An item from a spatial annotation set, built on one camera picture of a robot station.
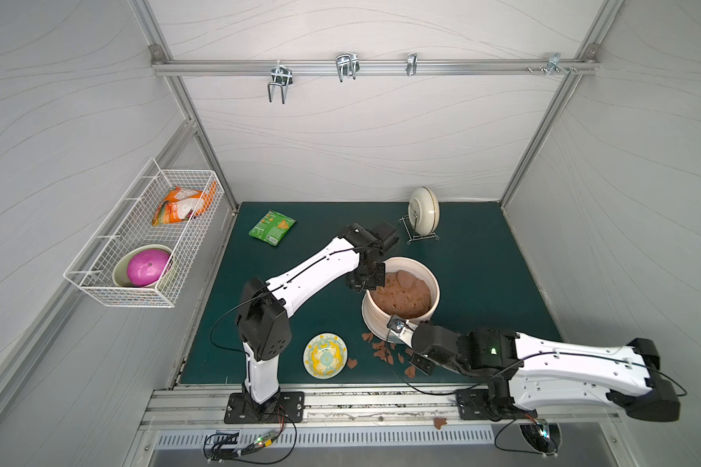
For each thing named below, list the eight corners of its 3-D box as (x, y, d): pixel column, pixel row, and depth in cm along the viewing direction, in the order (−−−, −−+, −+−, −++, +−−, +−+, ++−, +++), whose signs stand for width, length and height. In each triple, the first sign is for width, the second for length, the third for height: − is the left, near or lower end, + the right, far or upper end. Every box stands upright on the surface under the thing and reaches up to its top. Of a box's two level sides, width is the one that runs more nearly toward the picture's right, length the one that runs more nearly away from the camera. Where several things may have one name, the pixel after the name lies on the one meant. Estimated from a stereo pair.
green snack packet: (251, 235, 112) (249, 230, 110) (272, 214, 120) (270, 209, 117) (276, 246, 109) (274, 241, 107) (295, 224, 116) (294, 219, 114)
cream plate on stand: (416, 248, 107) (424, 214, 93) (405, 222, 116) (412, 187, 102) (433, 246, 108) (444, 212, 94) (421, 219, 117) (430, 185, 103)
